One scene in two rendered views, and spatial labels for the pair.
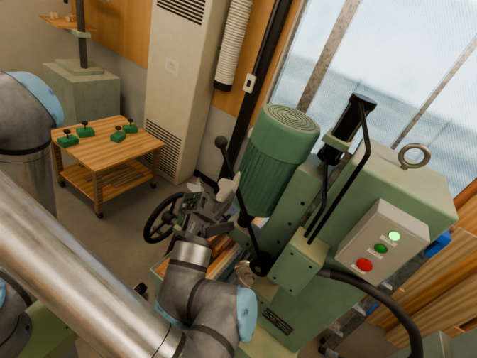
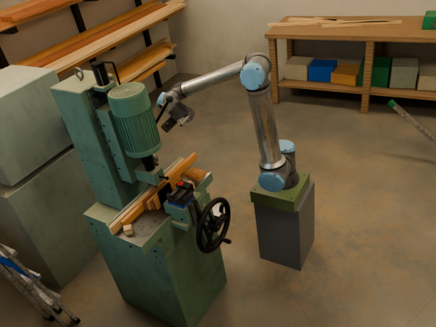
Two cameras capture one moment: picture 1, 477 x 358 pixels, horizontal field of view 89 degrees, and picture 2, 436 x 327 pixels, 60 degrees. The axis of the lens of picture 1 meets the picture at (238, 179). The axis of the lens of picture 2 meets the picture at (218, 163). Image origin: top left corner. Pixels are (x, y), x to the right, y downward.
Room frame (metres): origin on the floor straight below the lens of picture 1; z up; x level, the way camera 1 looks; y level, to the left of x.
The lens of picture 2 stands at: (2.08, 0.71, 2.14)
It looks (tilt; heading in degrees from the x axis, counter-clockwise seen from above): 35 degrees down; 197
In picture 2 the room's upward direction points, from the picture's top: 10 degrees counter-clockwise
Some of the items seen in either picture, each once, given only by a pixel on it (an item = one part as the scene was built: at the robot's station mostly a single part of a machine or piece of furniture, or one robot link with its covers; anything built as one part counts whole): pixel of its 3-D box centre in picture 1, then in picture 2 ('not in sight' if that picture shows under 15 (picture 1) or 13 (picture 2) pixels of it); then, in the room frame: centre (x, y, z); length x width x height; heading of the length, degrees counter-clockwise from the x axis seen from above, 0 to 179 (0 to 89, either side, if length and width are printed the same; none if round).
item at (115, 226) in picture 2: (239, 246); (151, 193); (0.67, -0.10, 0.92); 0.60 x 0.02 x 0.05; 159
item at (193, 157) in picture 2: (225, 253); (162, 186); (0.61, -0.06, 0.92); 0.62 x 0.02 x 0.04; 159
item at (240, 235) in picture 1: (243, 234); (149, 174); (0.64, -0.09, 1.03); 0.14 x 0.07 x 0.09; 69
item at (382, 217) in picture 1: (377, 243); not in sight; (0.41, -0.32, 1.40); 0.10 x 0.06 x 0.16; 69
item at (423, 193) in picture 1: (326, 257); (104, 143); (0.55, -0.35, 1.16); 0.22 x 0.22 x 0.72; 69
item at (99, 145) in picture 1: (109, 159); not in sight; (1.55, 1.08, 0.32); 0.66 x 0.57 x 0.64; 161
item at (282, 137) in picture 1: (270, 163); (135, 120); (0.65, -0.07, 1.35); 0.18 x 0.18 x 0.31
